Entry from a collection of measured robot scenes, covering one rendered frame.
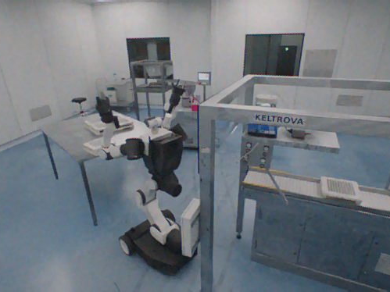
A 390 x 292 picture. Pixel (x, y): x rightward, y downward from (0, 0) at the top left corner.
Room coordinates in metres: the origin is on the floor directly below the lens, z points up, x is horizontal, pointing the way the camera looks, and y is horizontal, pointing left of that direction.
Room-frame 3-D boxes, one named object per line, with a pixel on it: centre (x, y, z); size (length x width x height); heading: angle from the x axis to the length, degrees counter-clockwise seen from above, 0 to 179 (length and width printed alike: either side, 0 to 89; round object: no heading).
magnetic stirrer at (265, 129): (1.69, -0.51, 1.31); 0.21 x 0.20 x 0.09; 157
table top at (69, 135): (3.03, 1.25, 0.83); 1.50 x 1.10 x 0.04; 43
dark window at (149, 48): (7.39, 1.26, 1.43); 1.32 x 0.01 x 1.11; 75
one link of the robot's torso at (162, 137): (1.72, 0.26, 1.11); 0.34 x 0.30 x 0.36; 136
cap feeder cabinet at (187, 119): (4.41, 0.05, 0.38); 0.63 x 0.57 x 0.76; 75
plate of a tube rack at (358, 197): (1.49, -1.05, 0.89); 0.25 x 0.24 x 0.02; 157
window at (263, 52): (6.50, -1.99, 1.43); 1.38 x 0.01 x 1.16; 75
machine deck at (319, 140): (1.66, -0.69, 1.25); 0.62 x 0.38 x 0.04; 67
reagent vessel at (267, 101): (1.69, -0.51, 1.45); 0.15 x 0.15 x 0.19
